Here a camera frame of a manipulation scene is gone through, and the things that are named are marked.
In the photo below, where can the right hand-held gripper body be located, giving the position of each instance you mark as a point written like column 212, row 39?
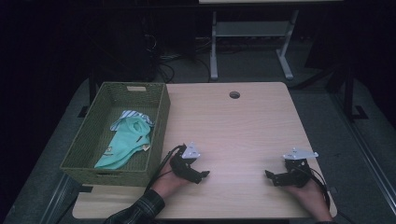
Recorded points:
column 295, row 174

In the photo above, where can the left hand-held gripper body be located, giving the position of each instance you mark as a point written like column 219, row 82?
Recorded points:
column 180, row 165

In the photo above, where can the mint green sock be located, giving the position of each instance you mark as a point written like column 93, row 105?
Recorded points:
column 127, row 143

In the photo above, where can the blue striped white sock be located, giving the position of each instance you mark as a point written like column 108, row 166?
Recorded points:
column 128, row 114

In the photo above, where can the green woven basket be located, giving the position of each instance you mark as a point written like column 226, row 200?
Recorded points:
column 93, row 137

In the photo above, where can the person's left hand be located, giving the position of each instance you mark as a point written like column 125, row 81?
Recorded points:
column 169, row 183

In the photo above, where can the person's right hand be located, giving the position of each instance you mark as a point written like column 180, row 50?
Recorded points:
column 311, row 199

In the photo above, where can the grey tape piece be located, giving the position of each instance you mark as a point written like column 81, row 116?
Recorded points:
column 333, row 190

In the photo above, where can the black metal stand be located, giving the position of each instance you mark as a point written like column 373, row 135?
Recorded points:
column 348, row 93

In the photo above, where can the black tape piece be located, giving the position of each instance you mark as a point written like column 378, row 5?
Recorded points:
column 86, row 188

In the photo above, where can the white metal frame table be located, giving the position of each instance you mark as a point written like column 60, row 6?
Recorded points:
column 250, row 28

